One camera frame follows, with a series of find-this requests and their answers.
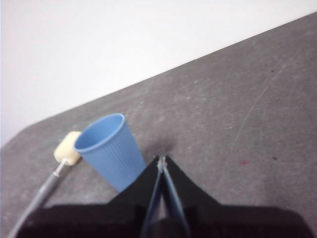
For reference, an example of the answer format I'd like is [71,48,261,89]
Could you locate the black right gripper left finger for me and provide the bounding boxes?
[18,155,159,238]

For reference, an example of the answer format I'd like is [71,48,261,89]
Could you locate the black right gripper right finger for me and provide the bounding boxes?
[162,155,317,238]

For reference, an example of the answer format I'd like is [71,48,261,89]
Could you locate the blue ribbed plastic cup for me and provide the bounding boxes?
[73,113,147,193]

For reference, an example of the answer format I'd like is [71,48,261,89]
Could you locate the grey-handled sponge cup brush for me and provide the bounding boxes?
[7,131,82,238]

